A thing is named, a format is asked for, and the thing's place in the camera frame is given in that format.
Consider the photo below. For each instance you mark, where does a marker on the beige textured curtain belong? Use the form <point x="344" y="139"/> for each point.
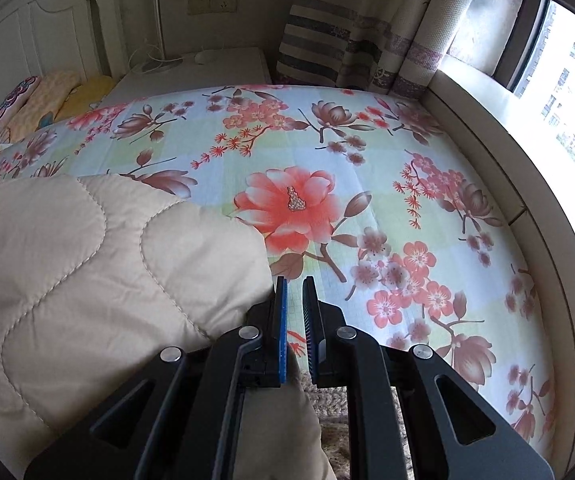
<point x="460" y="5"/>

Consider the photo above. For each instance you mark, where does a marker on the orange pillow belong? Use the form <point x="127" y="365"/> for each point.
<point x="47" y="97"/>

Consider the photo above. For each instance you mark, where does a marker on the wall power socket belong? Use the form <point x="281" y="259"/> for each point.
<point x="225" y="1"/>

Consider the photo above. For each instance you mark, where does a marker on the wall switch plate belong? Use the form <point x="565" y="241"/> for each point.
<point x="199" y="4"/>

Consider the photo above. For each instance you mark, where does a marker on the pink patterned pillow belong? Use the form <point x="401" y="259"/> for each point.
<point x="9" y="107"/>

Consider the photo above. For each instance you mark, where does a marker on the floral bed sheet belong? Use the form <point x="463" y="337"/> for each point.
<point x="317" y="150"/>

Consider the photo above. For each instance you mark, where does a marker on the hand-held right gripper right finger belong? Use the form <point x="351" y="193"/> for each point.
<point x="309" y="332"/>

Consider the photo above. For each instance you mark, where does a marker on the striped printed curtain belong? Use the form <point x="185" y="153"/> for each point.
<point x="327" y="25"/>

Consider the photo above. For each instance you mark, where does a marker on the window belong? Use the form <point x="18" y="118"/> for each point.
<point x="567" y="85"/>

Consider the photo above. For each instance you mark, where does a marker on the beige quilted blanket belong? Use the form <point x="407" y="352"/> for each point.
<point x="92" y="270"/>

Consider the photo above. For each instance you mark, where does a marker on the small white device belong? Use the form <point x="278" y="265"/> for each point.
<point x="204" y="56"/>

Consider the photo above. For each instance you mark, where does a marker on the beige window ledge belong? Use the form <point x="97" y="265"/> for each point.
<point x="542" y="170"/>

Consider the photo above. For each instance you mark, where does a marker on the white nightstand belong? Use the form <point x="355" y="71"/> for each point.
<point x="217" y="74"/>

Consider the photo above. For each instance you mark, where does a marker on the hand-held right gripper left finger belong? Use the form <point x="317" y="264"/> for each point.
<point x="281" y="332"/>

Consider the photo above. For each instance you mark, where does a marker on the yellow pillow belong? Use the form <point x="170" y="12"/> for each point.
<point x="87" y="95"/>

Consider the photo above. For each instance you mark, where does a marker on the white bed headboard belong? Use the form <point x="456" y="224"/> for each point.
<point x="42" y="30"/>

